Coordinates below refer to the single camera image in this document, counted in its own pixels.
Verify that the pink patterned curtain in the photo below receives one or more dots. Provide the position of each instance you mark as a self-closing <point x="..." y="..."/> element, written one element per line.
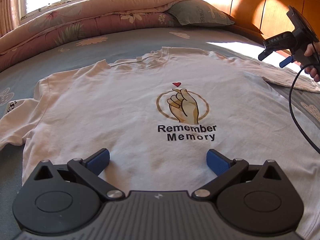
<point x="7" y="5"/>

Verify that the folded pink floral quilt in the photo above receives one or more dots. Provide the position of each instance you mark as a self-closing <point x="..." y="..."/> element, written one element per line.
<point x="87" y="22"/>

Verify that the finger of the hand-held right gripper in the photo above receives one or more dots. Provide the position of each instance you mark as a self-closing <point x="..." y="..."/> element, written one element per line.
<point x="286" y="62"/>
<point x="265" y="54"/>

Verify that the bed with blue-grey floral sheet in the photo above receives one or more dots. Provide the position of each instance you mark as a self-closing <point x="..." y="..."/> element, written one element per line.
<point x="125" y="42"/>

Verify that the person's right hand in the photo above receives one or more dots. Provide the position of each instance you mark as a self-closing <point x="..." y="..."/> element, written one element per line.
<point x="317" y="55"/>

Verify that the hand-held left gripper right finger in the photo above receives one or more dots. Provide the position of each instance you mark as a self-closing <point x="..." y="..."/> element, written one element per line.
<point x="217" y="162"/>

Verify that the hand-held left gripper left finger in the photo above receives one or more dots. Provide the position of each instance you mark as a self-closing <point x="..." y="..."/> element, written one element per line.
<point x="98" y="158"/>

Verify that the wooden headboard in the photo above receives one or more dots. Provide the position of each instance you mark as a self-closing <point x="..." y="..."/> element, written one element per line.
<point x="250" y="5"/>

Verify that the white long-sleeve printed shirt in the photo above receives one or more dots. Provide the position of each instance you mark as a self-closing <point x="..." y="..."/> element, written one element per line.
<point x="112" y="110"/>

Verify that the grey-green printed pillow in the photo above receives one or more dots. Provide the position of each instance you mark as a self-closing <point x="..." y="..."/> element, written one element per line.
<point x="200" y="12"/>

